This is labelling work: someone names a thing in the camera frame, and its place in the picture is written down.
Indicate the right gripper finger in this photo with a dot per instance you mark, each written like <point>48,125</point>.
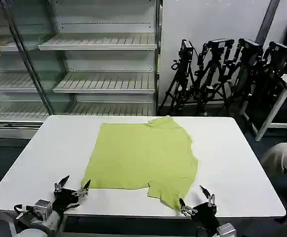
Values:
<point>187,210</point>
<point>210,199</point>

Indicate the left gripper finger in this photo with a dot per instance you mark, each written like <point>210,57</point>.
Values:
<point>59,184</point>
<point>83,190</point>

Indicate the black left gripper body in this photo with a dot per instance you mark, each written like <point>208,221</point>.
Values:
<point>64,198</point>

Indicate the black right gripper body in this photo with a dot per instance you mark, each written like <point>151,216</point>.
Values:
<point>206,214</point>

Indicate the yellow-green t-shirt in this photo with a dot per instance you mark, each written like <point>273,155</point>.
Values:
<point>143,158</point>

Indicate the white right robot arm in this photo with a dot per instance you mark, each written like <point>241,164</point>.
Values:
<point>226,230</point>

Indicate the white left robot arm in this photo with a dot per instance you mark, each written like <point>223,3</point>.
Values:
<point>41,223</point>

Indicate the glass-fronted grey shelf cabinet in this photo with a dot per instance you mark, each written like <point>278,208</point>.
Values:
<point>12,74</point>

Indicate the grey metal open shelf rack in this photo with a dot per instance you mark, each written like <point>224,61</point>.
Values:
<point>104,61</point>

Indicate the grey slanted metal beam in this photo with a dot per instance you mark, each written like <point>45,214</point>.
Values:
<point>269,19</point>

